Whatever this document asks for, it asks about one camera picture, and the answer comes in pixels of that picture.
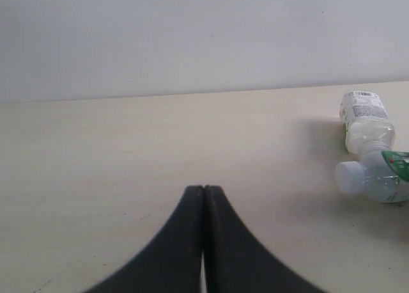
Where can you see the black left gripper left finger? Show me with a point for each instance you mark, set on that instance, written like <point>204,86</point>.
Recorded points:
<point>171,261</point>

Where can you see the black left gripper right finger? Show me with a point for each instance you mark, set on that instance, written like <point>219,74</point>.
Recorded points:
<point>235,261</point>

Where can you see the green label clear bottle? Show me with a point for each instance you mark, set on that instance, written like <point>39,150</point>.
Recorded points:
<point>381,176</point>

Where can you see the white milky drink bottle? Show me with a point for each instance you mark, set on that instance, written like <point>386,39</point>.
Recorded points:
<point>364,119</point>

